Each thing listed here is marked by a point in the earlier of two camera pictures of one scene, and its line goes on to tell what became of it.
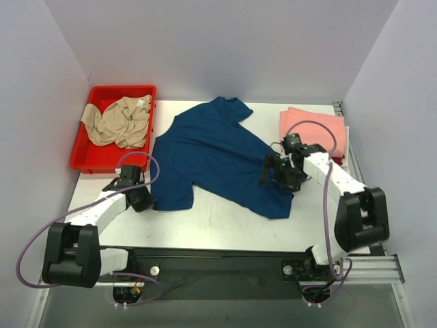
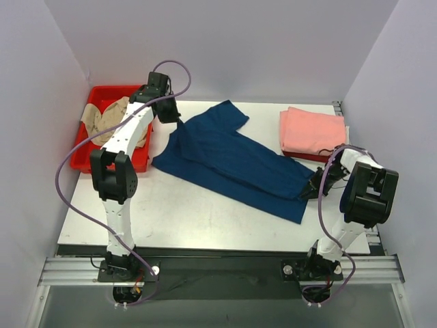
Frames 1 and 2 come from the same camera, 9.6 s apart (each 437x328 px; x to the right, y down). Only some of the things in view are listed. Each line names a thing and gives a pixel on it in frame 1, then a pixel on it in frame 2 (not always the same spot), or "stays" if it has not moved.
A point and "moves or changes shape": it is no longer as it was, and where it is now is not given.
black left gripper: (114, 184) -> (168, 111)
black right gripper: (276, 167) -> (319, 181)
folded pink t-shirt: (310, 132) stays
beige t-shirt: (123, 122) stays
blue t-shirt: (205, 149) moves or changes shape
